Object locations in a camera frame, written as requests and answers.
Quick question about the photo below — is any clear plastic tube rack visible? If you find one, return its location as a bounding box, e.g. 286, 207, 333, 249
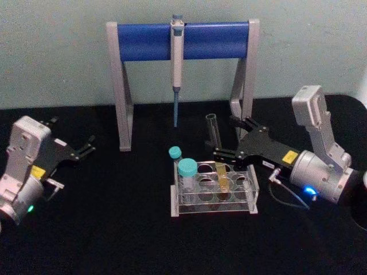
170, 160, 260, 218

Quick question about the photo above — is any open tube with yellow liquid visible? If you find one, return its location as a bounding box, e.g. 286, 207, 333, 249
215, 162, 232, 196

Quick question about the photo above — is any large teal-capped tube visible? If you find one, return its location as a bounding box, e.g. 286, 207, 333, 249
177, 158, 198, 196

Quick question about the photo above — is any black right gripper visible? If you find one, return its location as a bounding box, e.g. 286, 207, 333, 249
213, 114, 301, 173

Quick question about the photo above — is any gripper dark cable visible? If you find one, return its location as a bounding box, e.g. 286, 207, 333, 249
268, 168, 313, 210
44, 178, 65, 202

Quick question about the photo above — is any grey stand with blue bar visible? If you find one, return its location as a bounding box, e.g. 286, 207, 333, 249
106, 18, 261, 152

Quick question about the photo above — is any white and grey pipette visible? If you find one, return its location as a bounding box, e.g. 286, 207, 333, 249
170, 14, 186, 128

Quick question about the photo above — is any black table cloth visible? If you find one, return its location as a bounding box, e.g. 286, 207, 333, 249
0, 93, 367, 275

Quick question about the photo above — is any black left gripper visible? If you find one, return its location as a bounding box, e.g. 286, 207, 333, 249
30, 115, 97, 180

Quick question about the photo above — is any empty clear plastic tube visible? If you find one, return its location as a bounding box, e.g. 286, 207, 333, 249
204, 113, 223, 150

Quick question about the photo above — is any small teal-capped tube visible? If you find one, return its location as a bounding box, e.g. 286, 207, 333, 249
168, 146, 184, 172

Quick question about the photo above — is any right gripper dark cable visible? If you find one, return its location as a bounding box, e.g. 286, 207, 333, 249
268, 168, 313, 210

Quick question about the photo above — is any left gripper dark cable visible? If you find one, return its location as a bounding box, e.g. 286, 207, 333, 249
44, 178, 65, 202

